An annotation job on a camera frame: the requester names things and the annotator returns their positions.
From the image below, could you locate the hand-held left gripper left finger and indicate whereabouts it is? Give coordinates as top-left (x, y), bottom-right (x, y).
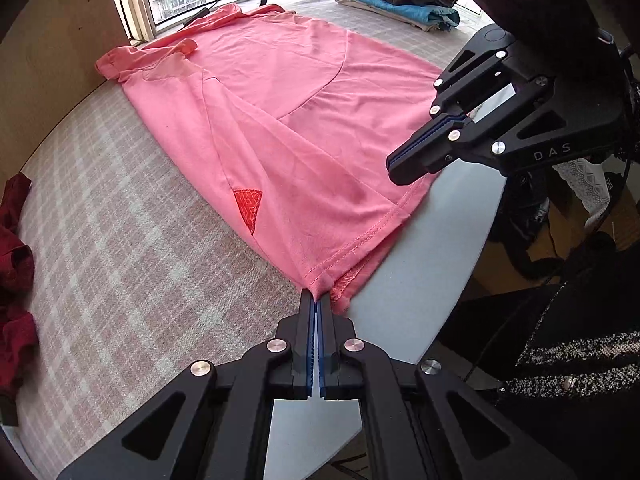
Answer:
top-left (57, 289), bottom-right (317, 480)

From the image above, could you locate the pink t-shirt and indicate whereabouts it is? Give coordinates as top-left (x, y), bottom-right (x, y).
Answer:
top-left (95, 4), bottom-right (443, 318)

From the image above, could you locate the blue folded garment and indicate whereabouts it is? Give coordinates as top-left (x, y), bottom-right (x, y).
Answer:
top-left (334, 0), bottom-right (461, 28)

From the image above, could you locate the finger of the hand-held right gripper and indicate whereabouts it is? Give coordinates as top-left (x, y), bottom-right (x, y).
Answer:
top-left (386, 110), bottom-right (521, 186)
top-left (386, 40), bottom-right (522, 165)

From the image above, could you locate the beige folded garment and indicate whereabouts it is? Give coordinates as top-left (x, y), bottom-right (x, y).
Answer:
top-left (335, 0), bottom-right (443, 32)

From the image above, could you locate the pink plaid mat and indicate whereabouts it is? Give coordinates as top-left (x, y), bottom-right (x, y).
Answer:
top-left (0, 0), bottom-right (481, 466)

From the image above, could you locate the white lace cloth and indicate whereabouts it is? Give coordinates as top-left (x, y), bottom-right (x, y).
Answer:
top-left (554, 157), bottom-right (626, 217)

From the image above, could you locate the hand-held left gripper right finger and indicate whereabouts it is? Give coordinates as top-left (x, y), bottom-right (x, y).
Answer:
top-left (316, 290), bottom-right (576, 480)

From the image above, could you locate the light wooden board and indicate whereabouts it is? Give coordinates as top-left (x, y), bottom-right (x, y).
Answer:
top-left (0, 0), bottom-right (133, 171)

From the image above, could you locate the person's black sweater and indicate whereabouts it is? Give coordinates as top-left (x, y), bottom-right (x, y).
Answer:
top-left (435, 232), bottom-right (640, 480)

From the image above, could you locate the dark red garment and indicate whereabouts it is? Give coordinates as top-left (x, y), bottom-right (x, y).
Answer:
top-left (0, 172), bottom-right (40, 396)

